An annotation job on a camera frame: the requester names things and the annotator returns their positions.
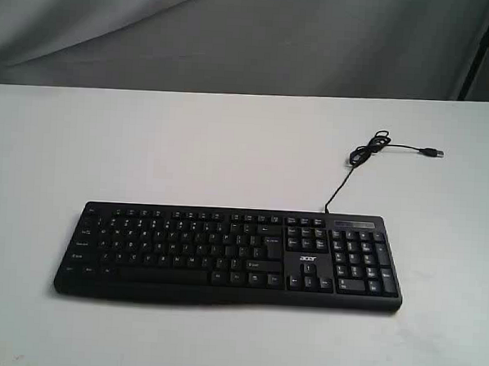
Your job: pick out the grey backdrop cloth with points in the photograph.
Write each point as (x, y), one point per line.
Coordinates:
(410, 49)

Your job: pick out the black Acer keyboard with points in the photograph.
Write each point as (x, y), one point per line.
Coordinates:
(205, 255)

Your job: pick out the black tripod stand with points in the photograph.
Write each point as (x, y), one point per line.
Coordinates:
(483, 48)

